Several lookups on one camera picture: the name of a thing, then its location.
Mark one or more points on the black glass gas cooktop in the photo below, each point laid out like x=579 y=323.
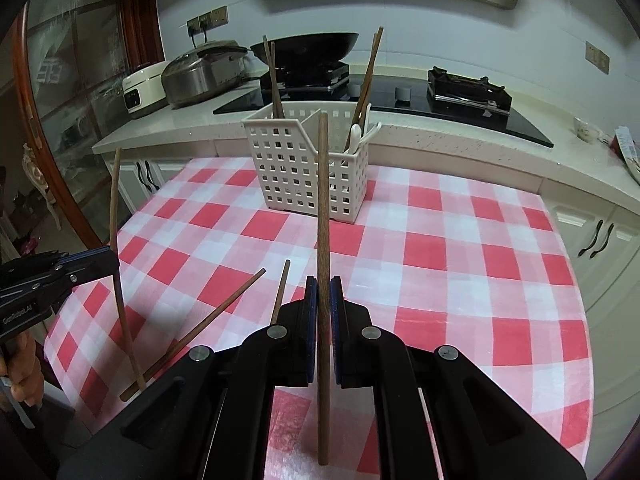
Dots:
x=500 y=120

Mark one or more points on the red brown wooden door frame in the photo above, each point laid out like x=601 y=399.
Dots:
x=137 y=25

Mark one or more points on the silver rice cooker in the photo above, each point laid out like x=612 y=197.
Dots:
x=200 y=75

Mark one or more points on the wooden framed glass door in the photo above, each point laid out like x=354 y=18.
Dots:
x=60 y=110

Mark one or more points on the black wok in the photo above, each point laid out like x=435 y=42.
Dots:
x=310 y=47

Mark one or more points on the dark wall socket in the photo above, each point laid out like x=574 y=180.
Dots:
x=197 y=24

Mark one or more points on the white kitchen appliance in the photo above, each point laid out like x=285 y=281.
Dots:
x=142 y=90

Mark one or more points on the white perforated utensil basket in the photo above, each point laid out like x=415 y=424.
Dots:
x=300 y=175

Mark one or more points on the paper packet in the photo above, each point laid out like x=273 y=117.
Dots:
x=627 y=140

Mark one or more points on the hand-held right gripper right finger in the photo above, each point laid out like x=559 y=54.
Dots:
x=336 y=340

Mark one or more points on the white lower cabinet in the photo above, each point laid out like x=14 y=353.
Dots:
x=170 y=172
x=615 y=300

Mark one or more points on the grey stove knob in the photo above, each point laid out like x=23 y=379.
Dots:
x=402 y=95

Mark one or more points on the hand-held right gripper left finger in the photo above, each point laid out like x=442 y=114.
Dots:
x=311 y=340

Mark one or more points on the red white checked tablecloth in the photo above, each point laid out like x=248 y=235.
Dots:
x=450 y=270

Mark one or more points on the black burner grate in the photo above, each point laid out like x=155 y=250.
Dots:
x=310 y=77
x=465 y=87

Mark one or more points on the person's left hand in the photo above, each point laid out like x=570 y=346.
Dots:
x=22 y=370

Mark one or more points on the black power plug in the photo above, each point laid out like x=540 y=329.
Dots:
x=196 y=35

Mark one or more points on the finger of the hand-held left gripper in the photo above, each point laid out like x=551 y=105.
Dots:
x=80 y=253
x=92 y=269

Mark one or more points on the brown wooden chopstick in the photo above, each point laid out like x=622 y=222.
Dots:
x=114 y=200
x=276 y=85
x=282 y=285
x=366 y=85
x=270 y=75
x=324 y=185
x=372 y=60
x=225 y=305

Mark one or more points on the gold wall switch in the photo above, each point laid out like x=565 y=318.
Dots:
x=598 y=57

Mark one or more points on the gold wall socket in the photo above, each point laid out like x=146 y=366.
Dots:
x=219 y=15

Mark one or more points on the small white cup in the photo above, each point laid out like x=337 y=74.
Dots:
x=586 y=129

